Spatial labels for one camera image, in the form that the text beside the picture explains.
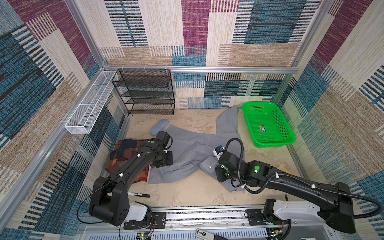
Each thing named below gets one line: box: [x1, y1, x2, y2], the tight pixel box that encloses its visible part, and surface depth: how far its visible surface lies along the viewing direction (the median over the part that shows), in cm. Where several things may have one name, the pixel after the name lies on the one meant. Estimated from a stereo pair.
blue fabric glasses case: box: [150, 119, 169, 136], surface depth 112 cm
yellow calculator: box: [276, 164, 292, 175], surface depth 91 cm
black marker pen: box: [127, 192, 151, 198], surface depth 82 cm
